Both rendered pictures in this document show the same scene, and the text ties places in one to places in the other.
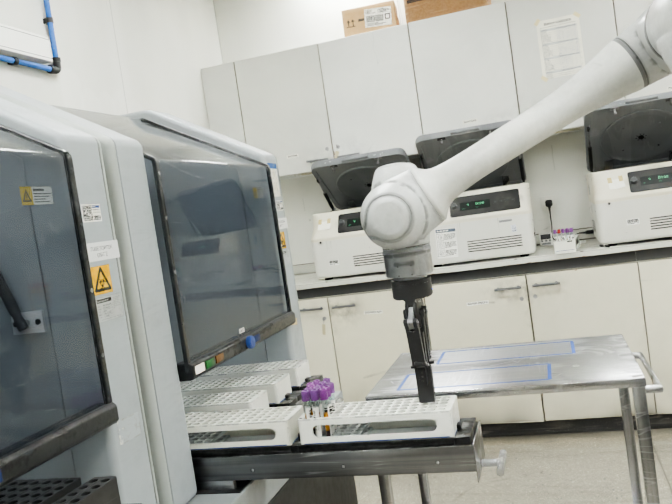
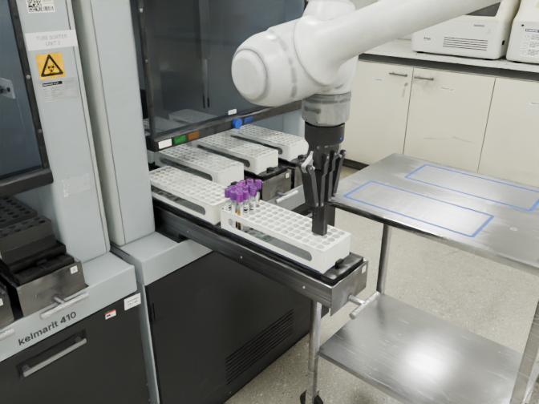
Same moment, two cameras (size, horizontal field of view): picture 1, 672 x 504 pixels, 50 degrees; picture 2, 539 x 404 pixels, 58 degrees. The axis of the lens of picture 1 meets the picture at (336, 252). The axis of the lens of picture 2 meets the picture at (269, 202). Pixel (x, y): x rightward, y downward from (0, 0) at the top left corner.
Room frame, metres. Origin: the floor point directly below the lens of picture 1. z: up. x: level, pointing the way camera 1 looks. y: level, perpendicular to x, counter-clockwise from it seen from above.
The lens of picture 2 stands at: (0.48, -0.40, 1.35)
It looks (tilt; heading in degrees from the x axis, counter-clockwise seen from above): 25 degrees down; 24
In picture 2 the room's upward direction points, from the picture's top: straight up
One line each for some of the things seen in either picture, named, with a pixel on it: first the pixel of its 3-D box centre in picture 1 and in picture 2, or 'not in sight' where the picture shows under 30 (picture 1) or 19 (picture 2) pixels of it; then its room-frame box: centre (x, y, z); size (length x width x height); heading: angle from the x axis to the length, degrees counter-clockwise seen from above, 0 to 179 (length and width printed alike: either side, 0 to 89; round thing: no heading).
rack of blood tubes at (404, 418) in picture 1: (379, 423); (281, 232); (1.36, -0.03, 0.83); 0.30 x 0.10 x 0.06; 73
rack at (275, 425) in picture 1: (230, 431); (188, 194); (1.46, 0.27, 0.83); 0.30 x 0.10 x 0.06; 73
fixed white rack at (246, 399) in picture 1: (202, 413); (197, 166); (1.64, 0.36, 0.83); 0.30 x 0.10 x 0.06; 73
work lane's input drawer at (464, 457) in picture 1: (316, 453); (238, 234); (1.40, 0.10, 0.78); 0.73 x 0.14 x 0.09; 73
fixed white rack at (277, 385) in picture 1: (230, 394); (233, 153); (1.79, 0.32, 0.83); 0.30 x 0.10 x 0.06; 73
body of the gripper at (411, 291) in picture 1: (413, 301); (323, 144); (1.34, -0.13, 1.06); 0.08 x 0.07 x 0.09; 163
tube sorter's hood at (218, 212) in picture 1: (137, 228); (176, 3); (1.76, 0.47, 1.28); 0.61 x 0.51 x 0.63; 163
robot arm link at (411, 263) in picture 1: (408, 262); (326, 106); (1.34, -0.13, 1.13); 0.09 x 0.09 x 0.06
